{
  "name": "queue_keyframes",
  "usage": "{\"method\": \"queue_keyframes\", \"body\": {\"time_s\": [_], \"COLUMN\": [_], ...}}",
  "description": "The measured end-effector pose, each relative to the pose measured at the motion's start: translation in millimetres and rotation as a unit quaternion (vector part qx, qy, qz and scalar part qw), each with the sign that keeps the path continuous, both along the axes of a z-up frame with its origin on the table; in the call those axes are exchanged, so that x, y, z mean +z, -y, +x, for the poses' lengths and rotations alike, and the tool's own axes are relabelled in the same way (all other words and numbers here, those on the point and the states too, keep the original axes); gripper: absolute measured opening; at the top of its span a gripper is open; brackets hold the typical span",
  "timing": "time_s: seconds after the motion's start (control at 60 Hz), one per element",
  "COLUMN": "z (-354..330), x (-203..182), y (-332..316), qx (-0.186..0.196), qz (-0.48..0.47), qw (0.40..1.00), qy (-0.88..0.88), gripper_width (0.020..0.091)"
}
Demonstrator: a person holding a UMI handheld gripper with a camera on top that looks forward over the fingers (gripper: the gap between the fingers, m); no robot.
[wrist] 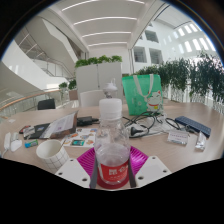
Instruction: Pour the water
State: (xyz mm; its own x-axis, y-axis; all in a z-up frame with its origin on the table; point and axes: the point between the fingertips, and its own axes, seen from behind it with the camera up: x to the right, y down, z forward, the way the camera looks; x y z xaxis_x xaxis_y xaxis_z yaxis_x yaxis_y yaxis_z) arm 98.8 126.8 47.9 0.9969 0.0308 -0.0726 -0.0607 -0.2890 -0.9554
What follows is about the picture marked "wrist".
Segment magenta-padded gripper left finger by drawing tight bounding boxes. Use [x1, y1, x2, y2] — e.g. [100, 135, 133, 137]
[54, 146, 99, 190]

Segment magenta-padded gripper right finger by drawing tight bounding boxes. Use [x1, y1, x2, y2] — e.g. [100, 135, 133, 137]
[127, 145, 172, 189]

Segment clear red-labelled water bottle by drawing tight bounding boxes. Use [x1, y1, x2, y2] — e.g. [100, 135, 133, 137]
[93, 98, 132, 185]

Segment white grid-pattern mug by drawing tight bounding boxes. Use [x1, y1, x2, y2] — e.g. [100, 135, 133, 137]
[35, 139, 70, 174]

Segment colourful sticker sheet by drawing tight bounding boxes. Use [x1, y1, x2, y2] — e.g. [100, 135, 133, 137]
[61, 127, 99, 149]

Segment white name card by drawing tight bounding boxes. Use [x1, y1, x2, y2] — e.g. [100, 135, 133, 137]
[167, 129, 190, 146]

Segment brown clipboard with papers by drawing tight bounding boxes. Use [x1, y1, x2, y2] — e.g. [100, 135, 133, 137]
[39, 110, 80, 140]

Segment small green wrapped packet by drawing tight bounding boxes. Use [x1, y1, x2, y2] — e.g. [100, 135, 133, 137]
[24, 139, 39, 149]

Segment black notebook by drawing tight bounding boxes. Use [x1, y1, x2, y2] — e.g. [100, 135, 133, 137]
[23, 122, 51, 140]

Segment black power adapter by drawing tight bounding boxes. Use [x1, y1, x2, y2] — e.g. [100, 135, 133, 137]
[76, 115, 100, 127]

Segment small clear plastic packet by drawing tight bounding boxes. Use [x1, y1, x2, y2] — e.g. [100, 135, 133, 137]
[194, 130, 208, 152]

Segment white card box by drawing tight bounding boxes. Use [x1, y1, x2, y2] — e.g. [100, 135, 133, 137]
[22, 125, 36, 139]

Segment dark blue flat case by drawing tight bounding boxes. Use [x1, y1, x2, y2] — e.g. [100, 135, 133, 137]
[174, 115, 212, 139]

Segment red and black small box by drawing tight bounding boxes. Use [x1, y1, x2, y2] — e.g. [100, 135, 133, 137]
[18, 124, 32, 135]

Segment black chair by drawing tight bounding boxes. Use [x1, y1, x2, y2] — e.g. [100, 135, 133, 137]
[37, 98, 57, 111]

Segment white chair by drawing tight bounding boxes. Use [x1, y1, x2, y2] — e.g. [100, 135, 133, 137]
[79, 89, 107, 108]

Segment green tote bag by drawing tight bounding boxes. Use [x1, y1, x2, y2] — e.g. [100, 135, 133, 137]
[121, 73, 165, 117]

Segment glass railing with wooden handrail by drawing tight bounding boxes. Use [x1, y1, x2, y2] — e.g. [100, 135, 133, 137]
[0, 88, 68, 124]

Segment potted green plants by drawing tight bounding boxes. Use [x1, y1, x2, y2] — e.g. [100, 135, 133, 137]
[58, 78, 78, 101]

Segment clear white-lidded drink jug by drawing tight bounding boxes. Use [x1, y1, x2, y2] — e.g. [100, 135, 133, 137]
[102, 78, 119, 101]

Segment white cabinet topped with plants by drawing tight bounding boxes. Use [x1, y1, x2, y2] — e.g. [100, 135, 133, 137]
[74, 54, 124, 101]

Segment green plant hedge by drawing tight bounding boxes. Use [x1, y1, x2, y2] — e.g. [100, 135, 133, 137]
[134, 51, 224, 104]

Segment ceiling light strips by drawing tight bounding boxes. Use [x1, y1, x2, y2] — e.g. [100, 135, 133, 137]
[61, 0, 146, 48]

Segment tangled black cables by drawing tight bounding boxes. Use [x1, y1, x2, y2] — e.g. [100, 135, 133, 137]
[121, 110, 183, 139]

